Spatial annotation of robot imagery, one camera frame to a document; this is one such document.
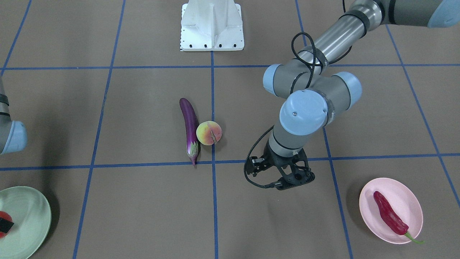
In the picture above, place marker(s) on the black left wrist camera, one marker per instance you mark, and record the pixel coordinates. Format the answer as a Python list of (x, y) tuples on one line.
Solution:
[(256, 165)]

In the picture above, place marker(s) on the pink plate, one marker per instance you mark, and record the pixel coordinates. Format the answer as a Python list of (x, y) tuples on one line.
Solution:
[(403, 202)]

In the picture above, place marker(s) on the white pedestal column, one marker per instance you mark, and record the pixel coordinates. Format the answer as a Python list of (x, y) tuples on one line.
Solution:
[(211, 25)]

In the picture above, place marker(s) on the light green plate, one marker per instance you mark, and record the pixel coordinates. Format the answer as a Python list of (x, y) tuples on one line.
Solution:
[(31, 215)]

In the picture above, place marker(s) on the red chili pepper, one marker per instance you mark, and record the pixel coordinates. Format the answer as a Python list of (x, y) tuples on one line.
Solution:
[(390, 217)]

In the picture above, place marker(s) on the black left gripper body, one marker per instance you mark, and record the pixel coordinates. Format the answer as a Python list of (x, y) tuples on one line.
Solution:
[(257, 162)]

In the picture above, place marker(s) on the yellow pink peach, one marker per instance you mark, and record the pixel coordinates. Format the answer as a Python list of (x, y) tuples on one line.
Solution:
[(209, 132)]

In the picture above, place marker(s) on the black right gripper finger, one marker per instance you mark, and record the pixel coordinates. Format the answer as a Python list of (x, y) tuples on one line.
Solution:
[(5, 226)]

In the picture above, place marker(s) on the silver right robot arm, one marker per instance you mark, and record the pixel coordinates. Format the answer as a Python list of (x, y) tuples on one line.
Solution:
[(13, 134)]

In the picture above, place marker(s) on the purple eggplant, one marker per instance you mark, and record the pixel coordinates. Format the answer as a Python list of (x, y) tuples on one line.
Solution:
[(191, 125)]

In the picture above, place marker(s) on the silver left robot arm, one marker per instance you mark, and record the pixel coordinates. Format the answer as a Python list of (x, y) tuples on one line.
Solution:
[(313, 101)]

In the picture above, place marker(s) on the red pomegranate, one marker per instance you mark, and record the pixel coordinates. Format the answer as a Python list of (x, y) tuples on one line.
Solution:
[(4, 215)]

